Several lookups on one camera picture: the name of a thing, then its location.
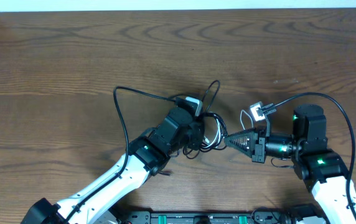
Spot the white cable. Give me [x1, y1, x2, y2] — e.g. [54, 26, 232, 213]
[203, 109, 255, 147]

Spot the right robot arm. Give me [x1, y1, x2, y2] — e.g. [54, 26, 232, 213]
[224, 104, 356, 223]

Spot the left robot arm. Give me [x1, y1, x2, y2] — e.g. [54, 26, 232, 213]
[22, 106, 204, 224]

